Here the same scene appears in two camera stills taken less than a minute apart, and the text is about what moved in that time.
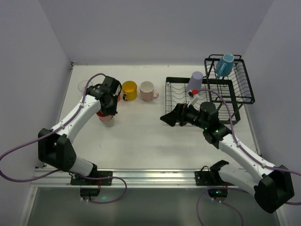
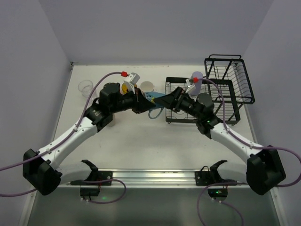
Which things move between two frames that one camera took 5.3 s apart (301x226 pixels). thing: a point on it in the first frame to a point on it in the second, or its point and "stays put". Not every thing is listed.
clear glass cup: (82, 85) stays put
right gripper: (179, 115) to (178, 100)
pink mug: (147, 92) stays put
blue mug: (224, 65) to (151, 95)
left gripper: (108, 112) to (137, 101)
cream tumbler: (110, 123) stays put
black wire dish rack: (227, 94) stays put
